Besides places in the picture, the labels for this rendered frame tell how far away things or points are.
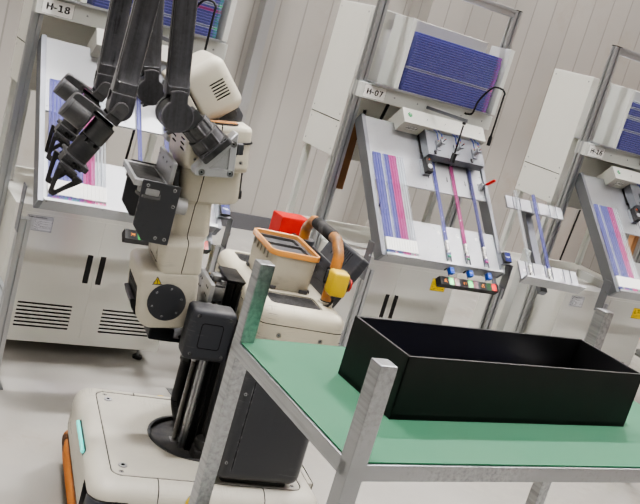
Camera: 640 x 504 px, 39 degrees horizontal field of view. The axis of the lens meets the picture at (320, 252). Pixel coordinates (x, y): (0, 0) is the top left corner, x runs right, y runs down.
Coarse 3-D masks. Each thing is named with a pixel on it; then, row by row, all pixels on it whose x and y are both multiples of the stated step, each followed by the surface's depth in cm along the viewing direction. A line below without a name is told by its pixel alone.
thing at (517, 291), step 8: (512, 280) 451; (512, 288) 450; (520, 288) 447; (512, 296) 449; (520, 296) 449; (504, 304) 454; (512, 304) 449; (520, 304) 450; (504, 312) 453; (512, 312) 450; (504, 320) 452; (512, 320) 452; (496, 328) 457; (504, 328) 451; (512, 328) 453
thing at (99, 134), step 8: (96, 112) 213; (88, 120) 211; (96, 120) 212; (104, 120) 214; (88, 128) 212; (96, 128) 212; (104, 128) 212; (88, 136) 212; (96, 136) 212; (104, 136) 213; (96, 144) 213
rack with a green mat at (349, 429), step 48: (240, 336) 163; (240, 384) 166; (288, 384) 150; (336, 384) 156; (384, 384) 126; (336, 432) 136; (384, 432) 141; (432, 432) 147; (480, 432) 153; (528, 432) 159; (576, 432) 166; (624, 432) 174; (336, 480) 130; (384, 480) 131; (432, 480) 136; (480, 480) 141; (528, 480) 146; (576, 480) 151; (624, 480) 157
